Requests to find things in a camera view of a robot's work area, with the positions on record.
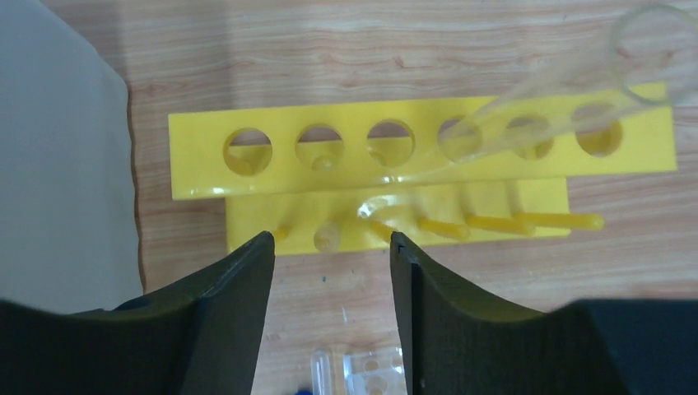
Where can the clear glass test tube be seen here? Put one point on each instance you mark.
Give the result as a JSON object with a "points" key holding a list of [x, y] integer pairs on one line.
{"points": [[645, 60]]}

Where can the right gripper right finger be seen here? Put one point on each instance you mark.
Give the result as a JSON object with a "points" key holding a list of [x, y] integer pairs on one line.
{"points": [[458, 338]]}

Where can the yellow test tube rack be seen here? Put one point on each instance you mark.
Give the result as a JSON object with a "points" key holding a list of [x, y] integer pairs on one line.
{"points": [[343, 178]]}

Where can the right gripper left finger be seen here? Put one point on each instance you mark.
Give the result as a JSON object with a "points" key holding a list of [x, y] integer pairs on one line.
{"points": [[198, 335]]}

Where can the beige plastic bin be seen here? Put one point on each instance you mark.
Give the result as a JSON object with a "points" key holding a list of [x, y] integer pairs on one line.
{"points": [[69, 238]]}

